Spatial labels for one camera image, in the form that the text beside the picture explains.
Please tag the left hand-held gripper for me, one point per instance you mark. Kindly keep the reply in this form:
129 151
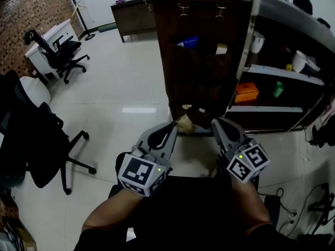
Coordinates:
141 171

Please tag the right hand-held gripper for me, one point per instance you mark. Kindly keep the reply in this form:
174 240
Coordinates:
248 163

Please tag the beige item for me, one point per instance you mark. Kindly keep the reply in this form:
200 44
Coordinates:
186 124

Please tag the dark brown organizer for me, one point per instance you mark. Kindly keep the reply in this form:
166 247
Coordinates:
199 35

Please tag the person's right forearm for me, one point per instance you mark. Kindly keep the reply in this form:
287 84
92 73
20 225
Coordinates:
248 205

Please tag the person's left forearm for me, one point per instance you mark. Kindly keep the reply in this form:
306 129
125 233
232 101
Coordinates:
112 210

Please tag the orange box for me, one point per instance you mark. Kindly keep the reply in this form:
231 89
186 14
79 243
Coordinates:
246 90

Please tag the green cup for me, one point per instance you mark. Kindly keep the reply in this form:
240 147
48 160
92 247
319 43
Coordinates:
278 89

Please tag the person's black clothing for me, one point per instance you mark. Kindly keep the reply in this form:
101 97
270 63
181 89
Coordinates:
188 213

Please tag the dark grey floor pedal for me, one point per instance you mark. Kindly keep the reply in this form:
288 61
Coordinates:
272 208

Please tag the cream small box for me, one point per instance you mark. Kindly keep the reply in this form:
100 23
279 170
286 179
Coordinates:
221 49

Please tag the black equipment on floor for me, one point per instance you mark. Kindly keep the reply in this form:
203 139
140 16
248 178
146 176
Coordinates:
319 136

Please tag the small yellow object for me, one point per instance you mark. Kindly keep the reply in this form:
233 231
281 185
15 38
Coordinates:
289 67

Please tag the white waste bin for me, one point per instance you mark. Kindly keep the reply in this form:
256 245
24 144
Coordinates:
257 43

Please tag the blue flat packet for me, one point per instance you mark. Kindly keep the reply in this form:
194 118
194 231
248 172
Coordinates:
190 43

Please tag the white kettle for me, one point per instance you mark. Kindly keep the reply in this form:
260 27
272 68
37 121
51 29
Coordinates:
299 61

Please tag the white power strip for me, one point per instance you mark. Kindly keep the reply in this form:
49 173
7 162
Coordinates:
291 220

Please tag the pink cloth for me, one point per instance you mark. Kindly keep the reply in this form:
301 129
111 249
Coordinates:
331 111

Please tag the black tripod stand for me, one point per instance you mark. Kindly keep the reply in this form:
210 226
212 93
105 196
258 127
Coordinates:
324 206

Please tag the black office chair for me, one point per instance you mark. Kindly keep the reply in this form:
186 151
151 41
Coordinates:
34 145
65 50

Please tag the black coat rack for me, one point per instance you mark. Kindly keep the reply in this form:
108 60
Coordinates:
89 37

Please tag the dark wooden cabinet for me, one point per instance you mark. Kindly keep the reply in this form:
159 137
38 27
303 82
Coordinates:
131 20

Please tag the metal hanging clip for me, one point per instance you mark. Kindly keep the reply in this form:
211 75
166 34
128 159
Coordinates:
221 8
183 6

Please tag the white bean bag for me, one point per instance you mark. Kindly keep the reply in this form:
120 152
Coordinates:
36 91

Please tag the white desk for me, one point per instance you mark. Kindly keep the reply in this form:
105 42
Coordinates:
39 59

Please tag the black chair backrest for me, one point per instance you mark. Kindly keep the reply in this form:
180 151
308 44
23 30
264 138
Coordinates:
324 22

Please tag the brown cardboard box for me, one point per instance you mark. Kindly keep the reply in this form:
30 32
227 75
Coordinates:
15 234

